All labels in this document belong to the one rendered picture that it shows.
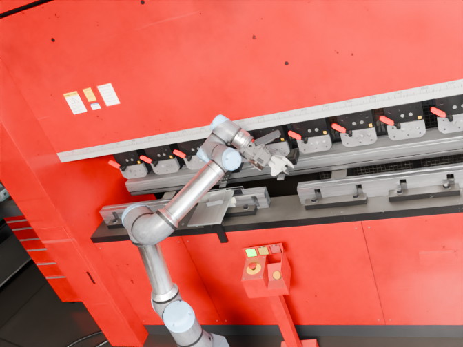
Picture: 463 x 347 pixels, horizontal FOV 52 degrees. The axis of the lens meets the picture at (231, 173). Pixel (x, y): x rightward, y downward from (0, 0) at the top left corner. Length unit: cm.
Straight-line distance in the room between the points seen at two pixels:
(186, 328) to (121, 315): 132
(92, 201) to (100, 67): 94
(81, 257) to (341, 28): 192
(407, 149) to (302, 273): 84
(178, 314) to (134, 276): 114
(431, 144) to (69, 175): 196
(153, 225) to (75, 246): 125
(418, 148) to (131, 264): 174
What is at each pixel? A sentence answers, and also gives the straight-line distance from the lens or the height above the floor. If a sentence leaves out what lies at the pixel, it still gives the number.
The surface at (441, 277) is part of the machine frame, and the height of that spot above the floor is 45.
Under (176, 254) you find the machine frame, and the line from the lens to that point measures 274.
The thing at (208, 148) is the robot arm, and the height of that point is 150.
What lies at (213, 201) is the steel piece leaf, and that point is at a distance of 246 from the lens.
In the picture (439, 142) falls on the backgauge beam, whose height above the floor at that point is 97.
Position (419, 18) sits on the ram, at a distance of 198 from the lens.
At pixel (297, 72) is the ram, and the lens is 206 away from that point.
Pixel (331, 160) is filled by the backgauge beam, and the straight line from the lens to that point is 257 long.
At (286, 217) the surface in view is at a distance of 237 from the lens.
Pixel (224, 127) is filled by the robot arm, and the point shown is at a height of 154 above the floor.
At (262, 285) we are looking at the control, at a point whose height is 74.
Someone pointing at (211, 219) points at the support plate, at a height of 100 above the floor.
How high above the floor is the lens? 226
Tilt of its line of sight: 29 degrees down
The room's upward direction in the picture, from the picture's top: 21 degrees counter-clockwise
